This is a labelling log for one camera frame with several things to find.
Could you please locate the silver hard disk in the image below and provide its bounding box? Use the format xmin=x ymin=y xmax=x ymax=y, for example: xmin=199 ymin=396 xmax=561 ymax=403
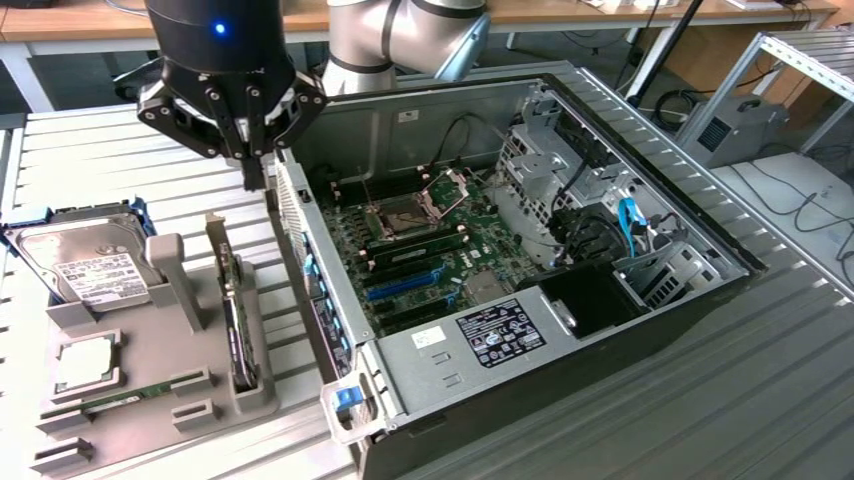
xmin=14 ymin=214 xmax=153 ymax=314

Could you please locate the silver CPU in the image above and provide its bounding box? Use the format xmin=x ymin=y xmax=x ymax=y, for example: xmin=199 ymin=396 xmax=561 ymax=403
xmin=52 ymin=337 xmax=115 ymax=396

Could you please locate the grey control box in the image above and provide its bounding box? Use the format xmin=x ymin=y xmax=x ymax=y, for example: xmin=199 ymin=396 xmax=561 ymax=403
xmin=677 ymin=94 xmax=793 ymax=169

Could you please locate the RAM stick with white label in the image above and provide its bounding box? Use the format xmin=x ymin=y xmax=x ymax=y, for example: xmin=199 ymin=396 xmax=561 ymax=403
xmin=369 ymin=234 xmax=469 ymax=266

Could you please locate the green motherboard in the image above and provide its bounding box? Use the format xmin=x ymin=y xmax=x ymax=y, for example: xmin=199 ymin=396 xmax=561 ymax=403
xmin=319 ymin=164 xmax=555 ymax=339

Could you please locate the aluminium frame rack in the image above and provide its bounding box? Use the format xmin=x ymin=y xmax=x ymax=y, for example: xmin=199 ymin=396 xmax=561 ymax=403
xmin=673 ymin=29 xmax=854 ymax=156

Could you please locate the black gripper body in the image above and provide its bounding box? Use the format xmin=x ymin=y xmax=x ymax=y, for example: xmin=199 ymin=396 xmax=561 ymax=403
xmin=145 ymin=0 xmax=297 ymax=159

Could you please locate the office chair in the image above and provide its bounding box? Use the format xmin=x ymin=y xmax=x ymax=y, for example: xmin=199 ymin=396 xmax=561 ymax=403
xmin=111 ymin=49 xmax=169 ymax=99

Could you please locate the open black PC case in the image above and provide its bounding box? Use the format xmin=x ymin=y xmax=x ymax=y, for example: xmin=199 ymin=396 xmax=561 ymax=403
xmin=247 ymin=72 xmax=769 ymax=480

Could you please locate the silver chipset heatsink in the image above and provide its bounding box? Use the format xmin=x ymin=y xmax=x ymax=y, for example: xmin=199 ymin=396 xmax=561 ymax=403
xmin=465 ymin=272 xmax=515 ymax=307

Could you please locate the blue case latch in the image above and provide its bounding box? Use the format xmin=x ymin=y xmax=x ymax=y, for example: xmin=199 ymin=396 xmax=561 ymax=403
xmin=331 ymin=387 xmax=366 ymax=412

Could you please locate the blue expansion slot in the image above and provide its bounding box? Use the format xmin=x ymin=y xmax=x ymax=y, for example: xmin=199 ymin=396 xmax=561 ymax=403
xmin=365 ymin=269 xmax=450 ymax=303

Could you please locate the CPU socket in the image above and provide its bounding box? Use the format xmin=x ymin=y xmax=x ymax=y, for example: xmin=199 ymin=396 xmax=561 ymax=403
xmin=363 ymin=197 xmax=435 ymax=239

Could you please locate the blue wire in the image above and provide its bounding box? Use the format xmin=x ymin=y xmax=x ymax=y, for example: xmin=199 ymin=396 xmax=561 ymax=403
xmin=618 ymin=197 xmax=646 ymax=259

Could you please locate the silver disk bay bracket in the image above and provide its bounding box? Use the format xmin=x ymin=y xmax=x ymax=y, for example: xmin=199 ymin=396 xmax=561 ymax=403
xmin=613 ymin=239 xmax=729 ymax=314

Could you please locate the metal socket cover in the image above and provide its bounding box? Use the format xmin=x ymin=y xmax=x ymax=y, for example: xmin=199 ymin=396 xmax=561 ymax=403
xmin=417 ymin=168 xmax=473 ymax=221

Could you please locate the grey parts rack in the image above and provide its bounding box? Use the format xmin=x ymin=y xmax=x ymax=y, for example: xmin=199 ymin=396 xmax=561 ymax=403
xmin=30 ymin=232 xmax=282 ymax=476

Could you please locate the silver perforated disk bay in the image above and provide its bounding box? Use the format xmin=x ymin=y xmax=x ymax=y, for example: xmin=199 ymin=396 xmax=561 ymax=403
xmin=497 ymin=87 xmax=642 ymax=241

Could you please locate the green RAM stick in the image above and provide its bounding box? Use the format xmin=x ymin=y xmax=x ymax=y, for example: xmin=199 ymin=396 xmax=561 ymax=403
xmin=39 ymin=379 xmax=206 ymax=419

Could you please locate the blue disk caddy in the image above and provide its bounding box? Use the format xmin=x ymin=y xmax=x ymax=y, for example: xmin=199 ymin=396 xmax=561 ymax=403
xmin=0 ymin=196 xmax=161 ymax=261

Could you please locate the black pole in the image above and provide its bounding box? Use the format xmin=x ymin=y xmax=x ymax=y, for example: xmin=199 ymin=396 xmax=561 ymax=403
xmin=626 ymin=0 xmax=706 ymax=109

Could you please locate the black wire bundle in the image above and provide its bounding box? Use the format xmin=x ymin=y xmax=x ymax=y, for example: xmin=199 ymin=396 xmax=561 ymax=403
xmin=553 ymin=204 xmax=633 ymax=266

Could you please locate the wooden desk with panel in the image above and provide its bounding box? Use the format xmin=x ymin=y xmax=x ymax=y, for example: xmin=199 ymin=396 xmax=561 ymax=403
xmin=486 ymin=0 xmax=842 ymax=101

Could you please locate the grey power supply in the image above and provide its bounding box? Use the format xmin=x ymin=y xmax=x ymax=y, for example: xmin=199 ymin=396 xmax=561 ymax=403
xmin=359 ymin=284 xmax=582 ymax=416

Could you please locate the graphics card with black fan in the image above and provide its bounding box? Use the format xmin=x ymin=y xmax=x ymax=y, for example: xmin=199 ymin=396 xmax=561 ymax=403
xmin=203 ymin=212 xmax=263 ymax=394

